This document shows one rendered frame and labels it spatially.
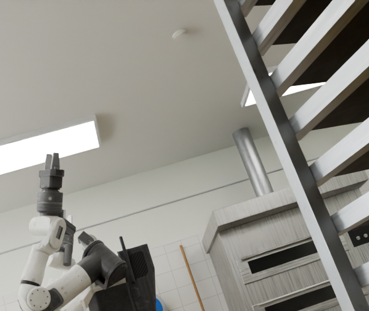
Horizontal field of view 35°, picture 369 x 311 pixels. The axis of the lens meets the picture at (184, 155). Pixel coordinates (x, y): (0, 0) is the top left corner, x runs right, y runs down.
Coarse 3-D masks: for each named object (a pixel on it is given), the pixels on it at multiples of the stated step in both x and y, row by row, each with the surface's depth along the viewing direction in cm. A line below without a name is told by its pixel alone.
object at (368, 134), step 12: (360, 132) 85; (336, 144) 90; (348, 144) 88; (360, 144) 86; (324, 156) 93; (336, 156) 91; (348, 156) 88; (360, 156) 90; (312, 168) 97; (324, 168) 94; (336, 168) 92; (324, 180) 97
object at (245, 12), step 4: (240, 0) 108; (244, 0) 107; (248, 0) 107; (252, 0) 107; (256, 0) 108; (240, 4) 108; (244, 4) 108; (248, 4) 108; (252, 4) 109; (244, 8) 109; (248, 8) 109; (244, 12) 110; (248, 12) 111; (244, 16) 112
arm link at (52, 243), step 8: (56, 224) 200; (64, 224) 204; (48, 232) 199; (56, 232) 200; (64, 232) 204; (48, 240) 197; (56, 240) 200; (32, 248) 199; (40, 248) 197; (48, 248) 198; (56, 248) 200
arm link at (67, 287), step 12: (60, 276) 200; (72, 276) 199; (84, 276) 200; (36, 288) 190; (48, 288) 195; (60, 288) 196; (72, 288) 197; (84, 288) 201; (36, 300) 189; (48, 300) 190; (60, 300) 193
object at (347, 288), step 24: (216, 0) 110; (240, 24) 106; (240, 48) 105; (264, 72) 103; (264, 96) 101; (264, 120) 102; (288, 120) 100; (288, 144) 98; (288, 168) 97; (312, 192) 95; (312, 216) 94; (336, 240) 92; (336, 264) 90; (336, 288) 91; (360, 288) 90
